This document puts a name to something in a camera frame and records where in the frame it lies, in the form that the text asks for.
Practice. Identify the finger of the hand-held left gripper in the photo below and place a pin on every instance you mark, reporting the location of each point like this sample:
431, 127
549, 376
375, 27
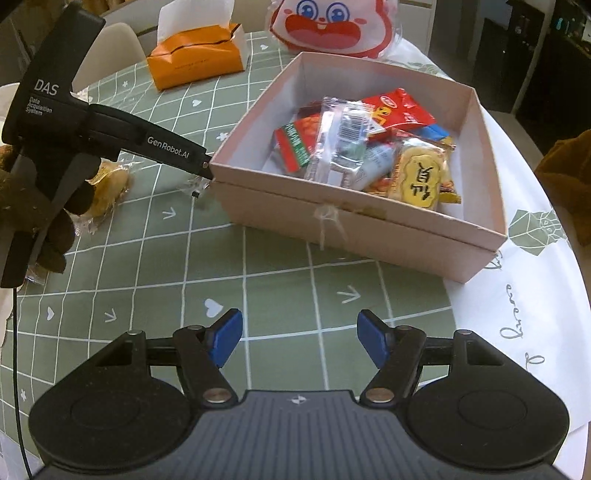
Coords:
207, 168

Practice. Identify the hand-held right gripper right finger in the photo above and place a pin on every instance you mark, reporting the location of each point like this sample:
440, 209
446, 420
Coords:
373, 339

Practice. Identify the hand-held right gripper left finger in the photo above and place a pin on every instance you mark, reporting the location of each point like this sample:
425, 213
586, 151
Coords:
226, 337

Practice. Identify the red snack packet green label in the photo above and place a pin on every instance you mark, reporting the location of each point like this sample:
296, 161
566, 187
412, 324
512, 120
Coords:
295, 143

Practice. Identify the pink cardboard box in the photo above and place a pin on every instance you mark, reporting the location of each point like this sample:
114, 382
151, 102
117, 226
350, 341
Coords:
360, 240

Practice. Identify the clear-wrapped pastry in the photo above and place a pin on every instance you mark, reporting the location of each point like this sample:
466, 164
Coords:
108, 189

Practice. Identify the clear barcode snack packet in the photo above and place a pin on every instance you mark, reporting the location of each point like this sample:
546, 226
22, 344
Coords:
341, 138

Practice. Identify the yellow cartoon snack packet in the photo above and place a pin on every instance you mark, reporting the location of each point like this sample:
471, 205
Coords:
450, 194

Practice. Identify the yellow biscuit packet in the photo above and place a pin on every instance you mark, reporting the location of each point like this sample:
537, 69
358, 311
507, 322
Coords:
420, 175

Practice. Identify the white snack packet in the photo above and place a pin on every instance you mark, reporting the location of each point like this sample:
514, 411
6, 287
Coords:
378, 161

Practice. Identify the red and yellow snack packet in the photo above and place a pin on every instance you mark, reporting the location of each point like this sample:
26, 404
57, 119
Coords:
401, 108

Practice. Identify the white chair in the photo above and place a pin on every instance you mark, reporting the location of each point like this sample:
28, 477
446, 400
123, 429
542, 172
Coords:
108, 50

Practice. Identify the orange tissue box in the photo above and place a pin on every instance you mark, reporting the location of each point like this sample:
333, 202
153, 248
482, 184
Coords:
198, 60

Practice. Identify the white tissue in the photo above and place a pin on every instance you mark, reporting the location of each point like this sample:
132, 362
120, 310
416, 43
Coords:
194, 18

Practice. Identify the white printed cloth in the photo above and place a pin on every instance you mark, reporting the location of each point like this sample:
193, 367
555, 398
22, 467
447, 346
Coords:
531, 286

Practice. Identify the rabbit face bag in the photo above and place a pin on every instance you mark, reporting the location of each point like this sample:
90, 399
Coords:
332, 25

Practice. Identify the brown fuzzy object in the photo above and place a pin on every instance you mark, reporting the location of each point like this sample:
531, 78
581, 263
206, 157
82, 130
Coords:
570, 180

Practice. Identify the dark cabinet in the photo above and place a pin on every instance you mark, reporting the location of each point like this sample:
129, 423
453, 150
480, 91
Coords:
517, 50

